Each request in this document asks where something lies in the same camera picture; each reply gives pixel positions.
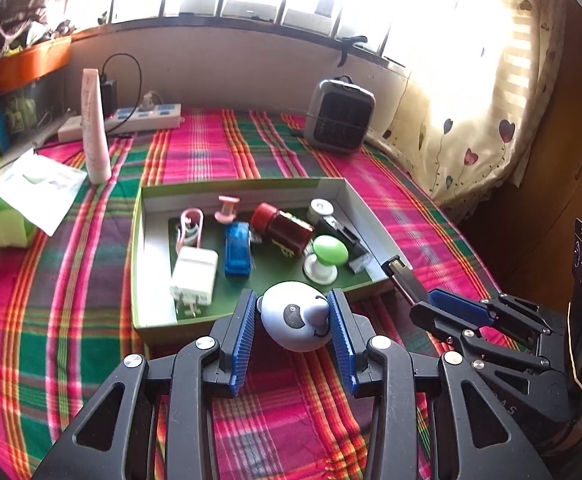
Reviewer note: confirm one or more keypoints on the green white suction stand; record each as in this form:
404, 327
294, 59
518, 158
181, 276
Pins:
328, 250

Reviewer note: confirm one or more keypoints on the green cardboard box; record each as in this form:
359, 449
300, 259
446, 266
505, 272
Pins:
271, 272

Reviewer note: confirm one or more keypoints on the clear plastic storage box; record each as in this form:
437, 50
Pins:
31, 105

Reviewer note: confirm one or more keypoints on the green tissue pack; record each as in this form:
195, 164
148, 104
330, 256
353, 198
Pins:
6, 227

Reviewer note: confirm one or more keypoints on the small white round cap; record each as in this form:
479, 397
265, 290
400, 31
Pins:
321, 209

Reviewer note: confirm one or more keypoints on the white plastic package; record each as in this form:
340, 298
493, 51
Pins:
41, 185

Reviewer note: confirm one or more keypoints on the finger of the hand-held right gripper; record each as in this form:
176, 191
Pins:
436, 322
458, 307

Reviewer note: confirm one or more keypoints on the blue upright box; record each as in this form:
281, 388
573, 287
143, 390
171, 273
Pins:
0, 125

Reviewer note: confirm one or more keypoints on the blue transparent card reader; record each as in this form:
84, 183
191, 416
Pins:
236, 252

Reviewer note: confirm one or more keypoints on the white power strip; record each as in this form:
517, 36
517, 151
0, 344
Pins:
146, 119

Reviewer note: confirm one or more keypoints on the pink white plastic clip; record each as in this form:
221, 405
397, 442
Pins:
193, 235

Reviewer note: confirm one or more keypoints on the cream curtain with hearts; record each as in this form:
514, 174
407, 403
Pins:
471, 110

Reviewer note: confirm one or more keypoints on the pink green plaid blanket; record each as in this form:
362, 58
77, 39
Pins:
96, 310

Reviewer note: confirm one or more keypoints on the white pink cosmetic tube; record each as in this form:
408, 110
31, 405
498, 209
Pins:
96, 135

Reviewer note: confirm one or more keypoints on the white charger plug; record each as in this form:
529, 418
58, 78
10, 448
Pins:
193, 272

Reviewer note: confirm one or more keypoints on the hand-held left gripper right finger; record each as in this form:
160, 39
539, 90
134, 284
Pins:
343, 340

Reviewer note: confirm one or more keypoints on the orange plastic tray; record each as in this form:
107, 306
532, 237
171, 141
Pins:
31, 62

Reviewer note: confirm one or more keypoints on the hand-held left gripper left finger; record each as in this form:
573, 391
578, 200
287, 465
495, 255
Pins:
238, 340

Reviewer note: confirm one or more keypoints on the red-brown bottle with green label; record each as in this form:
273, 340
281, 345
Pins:
283, 227

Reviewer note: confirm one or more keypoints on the pale blue panda egg toy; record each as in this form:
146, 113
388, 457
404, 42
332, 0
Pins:
291, 320

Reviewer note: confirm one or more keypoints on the brown patterned cloth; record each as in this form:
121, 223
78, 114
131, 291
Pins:
16, 15

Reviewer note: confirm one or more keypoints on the wooden cabinet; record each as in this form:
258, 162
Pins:
561, 185

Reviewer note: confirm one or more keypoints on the grey space heater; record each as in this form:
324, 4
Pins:
341, 115

